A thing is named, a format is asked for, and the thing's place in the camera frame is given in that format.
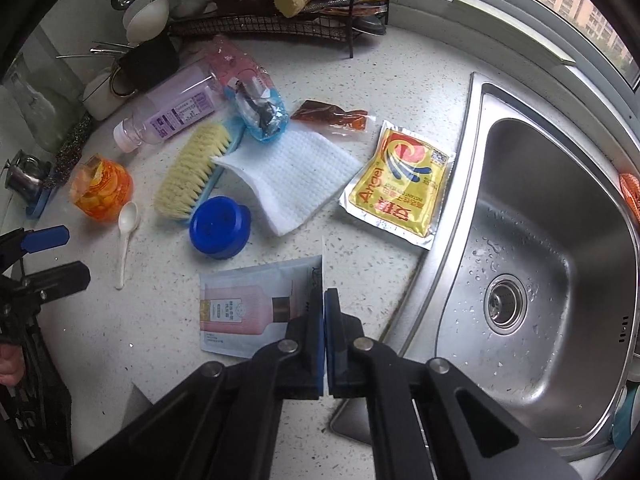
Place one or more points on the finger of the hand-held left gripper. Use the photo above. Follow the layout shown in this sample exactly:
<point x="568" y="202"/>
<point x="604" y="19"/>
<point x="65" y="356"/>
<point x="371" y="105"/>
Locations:
<point x="47" y="239"/>
<point x="65" y="275"/>

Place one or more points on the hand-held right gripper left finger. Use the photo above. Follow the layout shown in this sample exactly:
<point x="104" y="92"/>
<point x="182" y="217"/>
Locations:
<point x="316" y="345"/>

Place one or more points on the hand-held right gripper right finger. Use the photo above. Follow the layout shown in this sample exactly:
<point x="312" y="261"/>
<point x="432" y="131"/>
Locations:
<point x="334" y="345"/>

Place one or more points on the orange jelly cup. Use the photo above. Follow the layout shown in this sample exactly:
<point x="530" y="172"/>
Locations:
<point x="100" y="190"/>

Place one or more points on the yellow foil packet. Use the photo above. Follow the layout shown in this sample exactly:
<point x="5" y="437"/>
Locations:
<point x="395" y="185"/>

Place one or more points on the white textured cloth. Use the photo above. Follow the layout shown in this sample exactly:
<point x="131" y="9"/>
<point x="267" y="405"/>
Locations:
<point x="290" y="175"/>

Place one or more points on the snack wrappers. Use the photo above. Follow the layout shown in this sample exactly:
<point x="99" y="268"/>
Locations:
<point x="170" y="105"/>

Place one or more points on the blue plastic wrapper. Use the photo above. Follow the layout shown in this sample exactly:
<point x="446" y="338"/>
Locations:
<point x="260" y="115"/>

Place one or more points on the person's left hand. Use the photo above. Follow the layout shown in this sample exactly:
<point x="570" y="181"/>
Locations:
<point x="10" y="365"/>

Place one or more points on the small metal cup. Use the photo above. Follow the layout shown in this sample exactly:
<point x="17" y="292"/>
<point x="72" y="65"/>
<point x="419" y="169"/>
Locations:
<point x="25" y="180"/>

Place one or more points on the white plastic spoon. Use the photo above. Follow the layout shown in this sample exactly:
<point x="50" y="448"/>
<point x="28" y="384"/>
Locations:
<point x="127" y="220"/>

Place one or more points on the sparkly dish scourer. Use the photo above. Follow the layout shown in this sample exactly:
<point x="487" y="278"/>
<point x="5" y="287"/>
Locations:
<point x="70" y="150"/>

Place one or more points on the clear glass pitcher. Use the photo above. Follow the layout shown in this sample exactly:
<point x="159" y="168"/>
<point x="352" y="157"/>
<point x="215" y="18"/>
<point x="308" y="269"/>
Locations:
<point x="35" y="105"/>

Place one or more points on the white mug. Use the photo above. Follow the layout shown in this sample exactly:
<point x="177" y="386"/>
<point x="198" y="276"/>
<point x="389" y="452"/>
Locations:
<point x="100" y="97"/>

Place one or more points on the blue plastic lid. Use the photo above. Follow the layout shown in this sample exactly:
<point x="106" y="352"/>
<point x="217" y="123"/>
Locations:
<point x="215" y="227"/>

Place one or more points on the blue scrub brush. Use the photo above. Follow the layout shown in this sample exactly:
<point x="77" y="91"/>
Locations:
<point x="190" y="170"/>

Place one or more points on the sink drain strainer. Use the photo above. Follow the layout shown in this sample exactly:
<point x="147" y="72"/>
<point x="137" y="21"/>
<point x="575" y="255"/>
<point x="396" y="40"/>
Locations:
<point x="506" y="303"/>

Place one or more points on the metal utensil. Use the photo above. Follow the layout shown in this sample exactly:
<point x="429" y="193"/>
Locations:
<point x="100" y="50"/>

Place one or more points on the black cup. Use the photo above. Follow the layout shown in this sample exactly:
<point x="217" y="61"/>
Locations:
<point x="150" y="65"/>

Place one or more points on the brown sauce packet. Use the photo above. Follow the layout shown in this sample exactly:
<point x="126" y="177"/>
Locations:
<point x="325" y="115"/>

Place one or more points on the stainless steel sink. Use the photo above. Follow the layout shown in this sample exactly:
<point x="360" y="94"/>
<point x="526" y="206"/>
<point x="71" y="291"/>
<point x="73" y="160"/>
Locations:
<point x="530" y="210"/>

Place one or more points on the white bowl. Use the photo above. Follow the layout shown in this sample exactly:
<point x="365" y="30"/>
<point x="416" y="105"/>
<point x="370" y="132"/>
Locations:
<point x="147" y="17"/>

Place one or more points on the teal plastic basin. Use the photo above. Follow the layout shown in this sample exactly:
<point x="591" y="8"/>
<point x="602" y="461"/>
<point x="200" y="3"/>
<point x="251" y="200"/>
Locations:
<point x="625" y="420"/>

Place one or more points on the orange cloth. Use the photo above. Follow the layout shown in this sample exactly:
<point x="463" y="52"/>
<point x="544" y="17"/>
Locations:
<point x="631" y="192"/>

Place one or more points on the window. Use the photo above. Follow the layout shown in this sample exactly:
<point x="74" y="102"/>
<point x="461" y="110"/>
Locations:
<point x="525" y="20"/>

